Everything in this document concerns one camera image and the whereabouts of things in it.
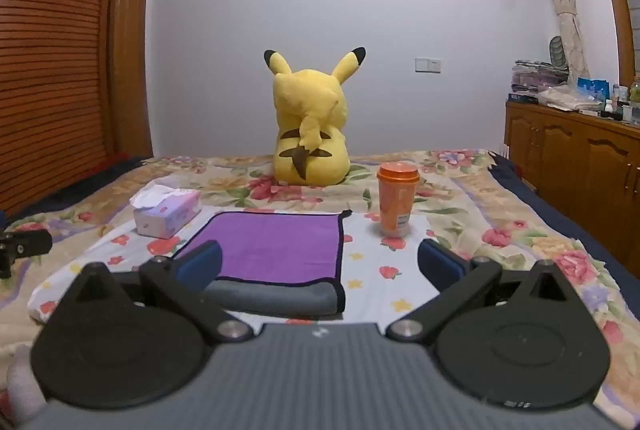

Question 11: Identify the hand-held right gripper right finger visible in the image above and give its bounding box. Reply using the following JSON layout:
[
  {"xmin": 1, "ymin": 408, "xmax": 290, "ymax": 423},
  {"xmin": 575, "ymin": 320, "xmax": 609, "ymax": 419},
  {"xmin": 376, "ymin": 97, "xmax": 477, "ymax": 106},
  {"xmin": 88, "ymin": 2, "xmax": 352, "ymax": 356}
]
[{"xmin": 386, "ymin": 238, "xmax": 577, "ymax": 345}]

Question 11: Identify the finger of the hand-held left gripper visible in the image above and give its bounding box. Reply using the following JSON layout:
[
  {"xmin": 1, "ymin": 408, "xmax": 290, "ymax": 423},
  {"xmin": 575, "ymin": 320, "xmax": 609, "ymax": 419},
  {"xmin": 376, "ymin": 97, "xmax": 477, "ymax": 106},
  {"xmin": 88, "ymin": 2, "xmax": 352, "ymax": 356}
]
[{"xmin": 0, "ymin": 229, "xmax": 54, "ymax": 280}]

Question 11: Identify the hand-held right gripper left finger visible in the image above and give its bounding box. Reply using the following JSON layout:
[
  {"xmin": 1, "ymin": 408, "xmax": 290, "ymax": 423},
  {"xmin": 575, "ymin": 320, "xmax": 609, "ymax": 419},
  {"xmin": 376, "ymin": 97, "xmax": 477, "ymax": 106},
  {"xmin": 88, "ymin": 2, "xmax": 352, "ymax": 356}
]
[{"xmin": 65, "ymin": 239, "xmax": 254, "ymax": 344}]

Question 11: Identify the purple and grey towel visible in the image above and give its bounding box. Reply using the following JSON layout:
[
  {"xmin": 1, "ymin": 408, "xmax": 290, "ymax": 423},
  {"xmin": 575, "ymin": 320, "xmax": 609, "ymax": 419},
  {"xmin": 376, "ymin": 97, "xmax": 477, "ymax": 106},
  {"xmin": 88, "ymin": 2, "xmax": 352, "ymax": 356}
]
[{"xmin": 172, "ymin": 209, "xmax": 353, "ymax": 317}]

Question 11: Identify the white flower print mat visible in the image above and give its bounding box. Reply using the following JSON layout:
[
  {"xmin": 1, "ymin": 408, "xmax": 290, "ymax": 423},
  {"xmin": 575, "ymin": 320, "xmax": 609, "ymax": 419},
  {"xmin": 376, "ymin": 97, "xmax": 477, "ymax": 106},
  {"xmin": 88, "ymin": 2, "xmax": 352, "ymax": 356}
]
[{"xmin": 27, "ymin": 205, "xmax": 503, "ymax": 326}]

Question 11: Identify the white and purple tissue box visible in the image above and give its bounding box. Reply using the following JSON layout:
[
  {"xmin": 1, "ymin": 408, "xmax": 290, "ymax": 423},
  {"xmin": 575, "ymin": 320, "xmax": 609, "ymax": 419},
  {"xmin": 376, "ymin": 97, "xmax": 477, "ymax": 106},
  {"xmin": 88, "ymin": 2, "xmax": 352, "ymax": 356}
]
[{"xmin": 129, "ymin": 183, "xmax": 203, "ymax": 240}]

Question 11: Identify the orange lidded cup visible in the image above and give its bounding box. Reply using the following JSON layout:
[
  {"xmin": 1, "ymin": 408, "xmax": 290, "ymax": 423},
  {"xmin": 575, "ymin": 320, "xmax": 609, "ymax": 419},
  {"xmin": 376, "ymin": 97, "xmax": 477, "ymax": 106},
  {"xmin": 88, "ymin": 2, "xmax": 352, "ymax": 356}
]
[{"xmin": 376, "ymin": 161, "xmax": 421, "ymax": 239}]

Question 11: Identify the floral bed blanket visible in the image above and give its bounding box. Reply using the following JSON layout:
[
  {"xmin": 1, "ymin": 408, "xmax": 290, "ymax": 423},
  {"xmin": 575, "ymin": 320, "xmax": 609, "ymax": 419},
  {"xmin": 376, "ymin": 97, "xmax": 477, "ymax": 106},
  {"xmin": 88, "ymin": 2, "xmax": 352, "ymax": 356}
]
[{"xmin": 0, "ymin": 149, "xmax": 640, "ymax": 430}]

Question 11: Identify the dark blue bed sheet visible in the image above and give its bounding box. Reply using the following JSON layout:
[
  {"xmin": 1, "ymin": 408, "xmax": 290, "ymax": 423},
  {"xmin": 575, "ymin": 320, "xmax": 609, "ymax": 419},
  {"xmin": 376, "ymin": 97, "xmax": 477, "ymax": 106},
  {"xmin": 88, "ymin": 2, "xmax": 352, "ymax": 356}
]
[{"xmin": 487, "ymin": 151, "xmax": 640, "ymax": 308}]

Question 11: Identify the white fuzzy cloth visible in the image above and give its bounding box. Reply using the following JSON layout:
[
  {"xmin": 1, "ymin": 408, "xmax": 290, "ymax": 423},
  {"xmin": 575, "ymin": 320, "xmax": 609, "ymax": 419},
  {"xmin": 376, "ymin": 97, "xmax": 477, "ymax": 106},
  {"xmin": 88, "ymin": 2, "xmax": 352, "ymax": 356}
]
[{"xmin": 0, "ymin": 344, "xmax": 48, "ymax": 430}]

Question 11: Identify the wooden cabinet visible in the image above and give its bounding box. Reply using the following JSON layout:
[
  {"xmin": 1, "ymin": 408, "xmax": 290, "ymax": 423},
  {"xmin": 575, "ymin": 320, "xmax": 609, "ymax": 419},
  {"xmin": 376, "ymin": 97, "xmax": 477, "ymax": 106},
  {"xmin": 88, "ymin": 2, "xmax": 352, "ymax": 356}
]
[{"xmin": 502, "ymin": 99, "xmax": 640, "ymax": 267}]

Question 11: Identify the wooden louvered wardrobe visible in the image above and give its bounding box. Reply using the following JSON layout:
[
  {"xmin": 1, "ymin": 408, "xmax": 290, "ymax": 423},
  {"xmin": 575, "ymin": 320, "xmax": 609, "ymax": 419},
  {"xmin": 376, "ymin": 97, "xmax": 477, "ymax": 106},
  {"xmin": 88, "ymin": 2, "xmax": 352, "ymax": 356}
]
[{"xmin": 0, "ymin": 0, "xmax": 132, "ymax": 217}]

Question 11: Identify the yellow plush toy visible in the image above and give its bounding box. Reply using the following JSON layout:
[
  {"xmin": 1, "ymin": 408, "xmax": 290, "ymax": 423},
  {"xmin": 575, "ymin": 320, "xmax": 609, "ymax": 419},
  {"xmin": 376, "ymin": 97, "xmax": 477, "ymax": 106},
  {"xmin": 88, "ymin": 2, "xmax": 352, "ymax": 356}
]
[{"xmin": 263, "ymin": 46, "xmax": 367, "ymax": 186}]

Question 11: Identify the beige folded cloth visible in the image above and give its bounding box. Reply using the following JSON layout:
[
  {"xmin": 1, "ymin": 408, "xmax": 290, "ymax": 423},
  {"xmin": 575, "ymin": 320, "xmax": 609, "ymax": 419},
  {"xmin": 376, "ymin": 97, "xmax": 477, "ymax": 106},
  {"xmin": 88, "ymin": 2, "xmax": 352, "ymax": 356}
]
[{"xmin": 536, "ymin": 84, "xmax": 602, "ymax": 112}]

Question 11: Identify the stack of folded cloths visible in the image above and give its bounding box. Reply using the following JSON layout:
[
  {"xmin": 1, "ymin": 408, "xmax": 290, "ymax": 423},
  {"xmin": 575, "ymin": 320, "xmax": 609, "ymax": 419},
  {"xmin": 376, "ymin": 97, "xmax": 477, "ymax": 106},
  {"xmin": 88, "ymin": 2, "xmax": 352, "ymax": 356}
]
[{"xmin": 510, "ymin": 58, "xmax": 571, "ymax": 94}]

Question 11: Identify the wooden door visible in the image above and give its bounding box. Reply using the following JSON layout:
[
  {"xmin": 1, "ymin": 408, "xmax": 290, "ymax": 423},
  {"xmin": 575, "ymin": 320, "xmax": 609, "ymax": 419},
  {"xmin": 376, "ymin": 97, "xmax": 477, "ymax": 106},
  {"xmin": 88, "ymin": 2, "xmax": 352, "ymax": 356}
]
[{"xmin": 107, "ymin": 0, "xmax": 154, "ymax": 159}]

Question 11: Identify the blue box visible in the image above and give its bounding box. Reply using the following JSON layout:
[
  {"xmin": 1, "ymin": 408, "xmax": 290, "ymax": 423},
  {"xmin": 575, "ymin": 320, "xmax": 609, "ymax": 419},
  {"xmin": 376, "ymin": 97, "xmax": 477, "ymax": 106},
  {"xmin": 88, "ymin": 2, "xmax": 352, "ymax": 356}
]
[{"xmin": 576, "ymin": 76, "xmax": 612, "ymax": 102}]

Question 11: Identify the dark oval fan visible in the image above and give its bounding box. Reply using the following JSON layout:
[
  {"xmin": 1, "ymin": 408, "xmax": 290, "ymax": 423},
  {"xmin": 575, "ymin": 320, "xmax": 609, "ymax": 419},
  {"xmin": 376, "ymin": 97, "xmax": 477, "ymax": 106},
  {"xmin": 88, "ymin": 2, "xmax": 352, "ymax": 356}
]
[{"xmin": 548, "ymin": 35, "xmax": 566, "ymax": 69}]

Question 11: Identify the green bottle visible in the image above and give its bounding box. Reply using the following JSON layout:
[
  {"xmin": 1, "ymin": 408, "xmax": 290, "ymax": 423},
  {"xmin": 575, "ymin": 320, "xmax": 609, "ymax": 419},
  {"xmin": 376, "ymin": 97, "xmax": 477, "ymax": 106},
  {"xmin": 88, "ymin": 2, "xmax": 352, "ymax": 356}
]
[{"xmin": 628, "ymin": 74, "xmax": 640, "ymax": 125}]

